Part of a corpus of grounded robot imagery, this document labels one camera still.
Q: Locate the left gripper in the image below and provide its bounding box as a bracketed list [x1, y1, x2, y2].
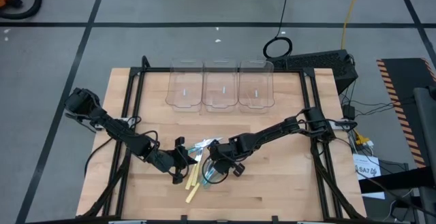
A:
[152, 136, 199, 186]

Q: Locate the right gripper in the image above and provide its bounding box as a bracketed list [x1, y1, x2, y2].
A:
[206, 137, 246, 178]

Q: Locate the cream handled table knife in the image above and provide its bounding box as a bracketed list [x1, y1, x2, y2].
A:
[185, 148, 204, 191]
[191, 148, 206, 187]
[185, 171, 212, 204]

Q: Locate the clear plastic bin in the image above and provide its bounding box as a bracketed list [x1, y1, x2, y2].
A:
[202, 59, 238, 113]
[165, 59, 204, 113]
[237, 59, 275, 114]

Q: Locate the black power adapter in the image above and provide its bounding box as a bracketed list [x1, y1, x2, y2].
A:
[342, 104, 356, 120]

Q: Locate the black computer case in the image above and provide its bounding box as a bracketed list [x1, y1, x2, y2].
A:
[272, 49, 359, 95]

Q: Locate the white paper label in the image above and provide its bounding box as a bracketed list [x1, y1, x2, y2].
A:
[353, 153, 386, 200]

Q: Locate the black metal beam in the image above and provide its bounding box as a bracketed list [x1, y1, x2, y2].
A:
[357, 167, 436, 195]

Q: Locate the black hazard striped platform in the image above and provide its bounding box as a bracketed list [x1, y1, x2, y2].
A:
[376, 57, 436, 169]

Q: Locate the black coiled floor cable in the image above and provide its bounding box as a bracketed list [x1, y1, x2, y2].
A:
[262, 0, 293, 60]

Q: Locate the yellow cable plug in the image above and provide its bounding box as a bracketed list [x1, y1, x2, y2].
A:
[354, 132, 375, 149]

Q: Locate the yellow floor cable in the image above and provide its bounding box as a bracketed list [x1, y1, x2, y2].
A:
[341, 0, 364, 50]

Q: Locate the grey metal post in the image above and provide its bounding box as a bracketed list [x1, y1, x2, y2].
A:
[413, 86, 436, 224]

